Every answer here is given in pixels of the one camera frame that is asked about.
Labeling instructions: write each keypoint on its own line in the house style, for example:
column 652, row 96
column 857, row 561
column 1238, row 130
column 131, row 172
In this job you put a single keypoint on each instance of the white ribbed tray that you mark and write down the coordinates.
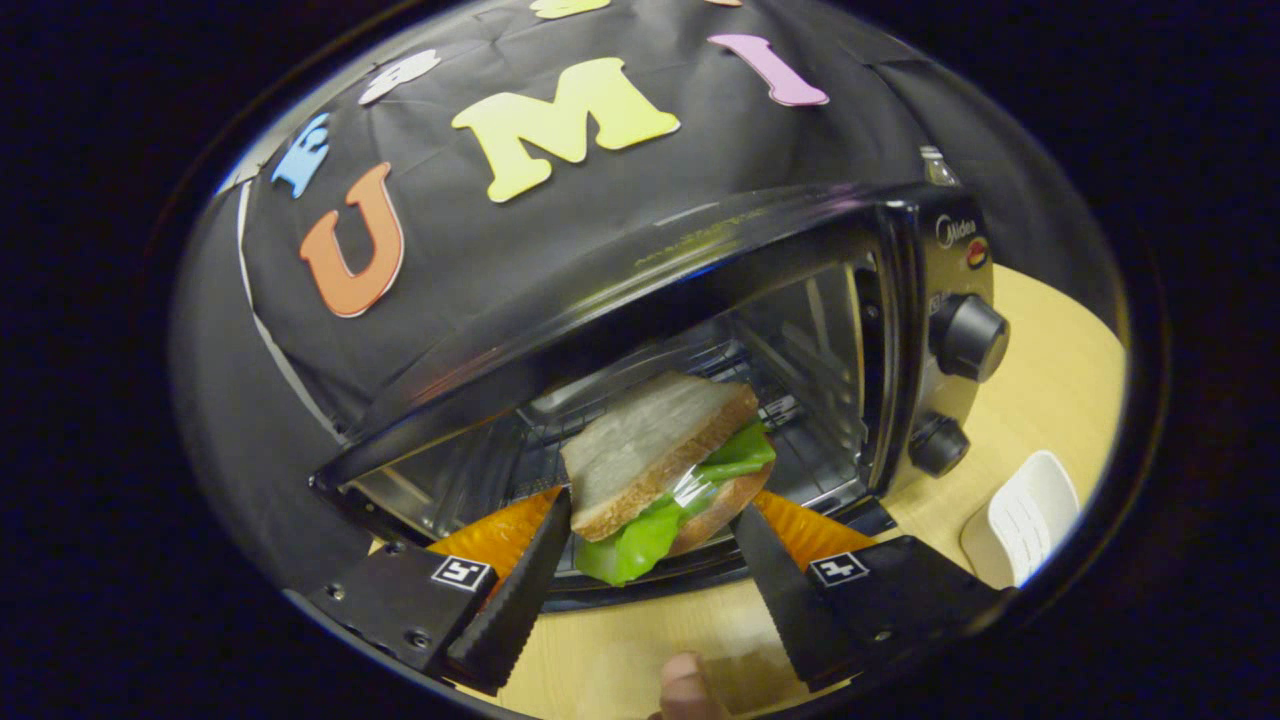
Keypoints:
column 1020, row 520

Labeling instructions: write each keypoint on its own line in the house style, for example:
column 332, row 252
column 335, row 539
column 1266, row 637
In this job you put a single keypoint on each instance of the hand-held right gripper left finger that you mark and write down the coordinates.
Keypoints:
column 520, row 610

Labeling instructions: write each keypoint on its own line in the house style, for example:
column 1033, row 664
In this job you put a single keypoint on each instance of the black electric oven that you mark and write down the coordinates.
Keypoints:
column 968, row 337

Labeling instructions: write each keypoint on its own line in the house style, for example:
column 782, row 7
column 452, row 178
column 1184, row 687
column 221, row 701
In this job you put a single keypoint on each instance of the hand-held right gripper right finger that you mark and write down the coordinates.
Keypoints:
column 790, row 610

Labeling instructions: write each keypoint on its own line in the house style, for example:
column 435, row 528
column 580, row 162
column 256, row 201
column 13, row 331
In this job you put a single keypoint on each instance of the clear water bottle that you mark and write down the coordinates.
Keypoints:
column 938, row 170

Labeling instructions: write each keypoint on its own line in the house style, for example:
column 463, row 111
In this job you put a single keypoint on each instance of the lettuce sandwich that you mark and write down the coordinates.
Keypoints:
column 650, row 440

